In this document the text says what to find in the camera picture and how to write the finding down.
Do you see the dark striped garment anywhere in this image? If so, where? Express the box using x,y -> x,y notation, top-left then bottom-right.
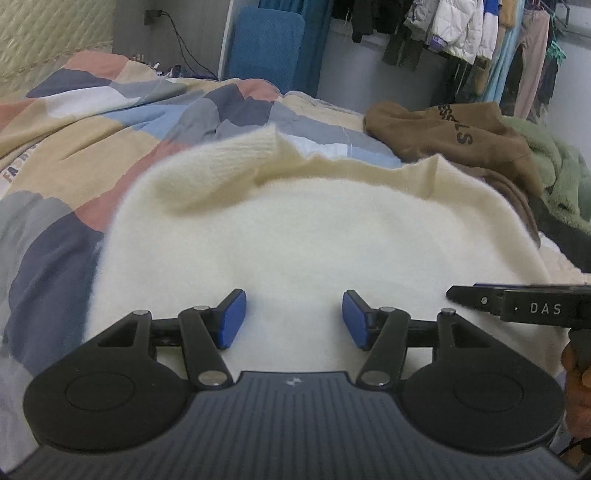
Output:
382,34 -> 423,70

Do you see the blue padded board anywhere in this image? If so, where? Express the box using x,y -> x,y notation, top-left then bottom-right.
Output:
223,6 -> 305,100

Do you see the light blue garment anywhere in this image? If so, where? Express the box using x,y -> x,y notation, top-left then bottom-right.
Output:
485,23 -> 520,109

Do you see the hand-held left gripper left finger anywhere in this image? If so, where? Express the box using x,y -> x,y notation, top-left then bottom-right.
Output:
95,288 -> 247,389

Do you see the black hanging jacket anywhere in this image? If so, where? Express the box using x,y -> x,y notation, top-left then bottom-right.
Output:
330,0 -> 411,43

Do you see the blue curtain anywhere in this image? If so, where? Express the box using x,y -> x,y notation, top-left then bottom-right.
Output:
256,0 -> 333,99

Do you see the blue and white garment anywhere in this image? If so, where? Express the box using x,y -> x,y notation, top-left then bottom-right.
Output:
478,0 -> 502,61

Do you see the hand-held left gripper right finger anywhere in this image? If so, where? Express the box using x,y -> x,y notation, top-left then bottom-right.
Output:
342,289 -> 492,387

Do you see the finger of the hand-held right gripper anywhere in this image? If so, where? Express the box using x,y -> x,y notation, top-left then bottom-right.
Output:
447,285 -> 504,320

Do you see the group of small bottles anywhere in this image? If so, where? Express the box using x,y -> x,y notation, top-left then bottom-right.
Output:
131,54 -> 183,78

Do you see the green fleece jacket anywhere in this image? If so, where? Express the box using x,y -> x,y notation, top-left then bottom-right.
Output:
501,115 -> 591,222

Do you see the beige pink coat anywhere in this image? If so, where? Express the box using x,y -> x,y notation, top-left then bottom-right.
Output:
512,4 -> 552,121

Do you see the white puffer jacket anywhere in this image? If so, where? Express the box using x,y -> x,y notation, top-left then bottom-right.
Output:
429,0 -> 485,65

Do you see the person's right hand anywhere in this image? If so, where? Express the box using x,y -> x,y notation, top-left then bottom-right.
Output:
560,344 -> 591,441

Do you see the cream quilted headboard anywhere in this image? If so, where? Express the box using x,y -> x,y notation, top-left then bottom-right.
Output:
0,0 -> 116,86

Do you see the black cable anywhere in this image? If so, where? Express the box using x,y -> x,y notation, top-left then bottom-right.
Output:
159,11 -> 218,78

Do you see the brown hoodie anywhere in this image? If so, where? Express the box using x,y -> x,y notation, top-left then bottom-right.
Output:
364,100 -> 546,245

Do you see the white fluffy sweater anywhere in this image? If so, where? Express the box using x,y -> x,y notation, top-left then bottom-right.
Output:
85,124 -> 591,384

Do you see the patchwork bed cover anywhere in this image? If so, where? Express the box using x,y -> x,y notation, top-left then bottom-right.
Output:
0,51 -> 407,384

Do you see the dark navy garment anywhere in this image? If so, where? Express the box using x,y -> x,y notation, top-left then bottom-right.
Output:
540,55 -> 561,104

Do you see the grey printed jacket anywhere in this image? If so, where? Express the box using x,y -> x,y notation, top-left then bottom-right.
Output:
405,0 -> 444,33

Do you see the black garment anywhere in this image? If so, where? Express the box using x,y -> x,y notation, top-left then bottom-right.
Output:
531,196 -> 591,273

